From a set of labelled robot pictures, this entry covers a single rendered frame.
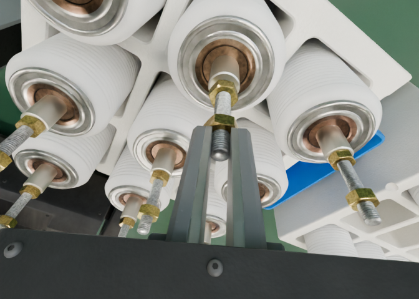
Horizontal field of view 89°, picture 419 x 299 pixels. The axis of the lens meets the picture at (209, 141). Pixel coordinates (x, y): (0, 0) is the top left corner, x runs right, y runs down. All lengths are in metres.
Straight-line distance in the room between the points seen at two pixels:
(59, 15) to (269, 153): 0.24
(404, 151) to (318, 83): 0.30
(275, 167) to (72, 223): 0.51
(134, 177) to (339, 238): 0.43
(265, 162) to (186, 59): 0.15
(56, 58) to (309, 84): 0.22
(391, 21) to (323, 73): 0.28
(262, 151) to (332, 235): 0.32
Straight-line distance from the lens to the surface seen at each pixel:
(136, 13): 0.18
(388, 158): 0.50
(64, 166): 0.32
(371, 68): 0.30
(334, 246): 0.55
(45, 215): 0.66
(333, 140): 0.21
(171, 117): 0.22
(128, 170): 0.32
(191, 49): 0.17
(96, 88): 0.23
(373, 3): 0.48
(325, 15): 0.26
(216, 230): 0.38
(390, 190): 0.48
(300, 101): 0.21
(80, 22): 0.20
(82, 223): 0.64
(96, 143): 0.34
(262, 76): 0.18
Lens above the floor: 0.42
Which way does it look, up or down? 48 degrees down
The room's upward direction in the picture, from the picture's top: 173 degrees counter-clockwise
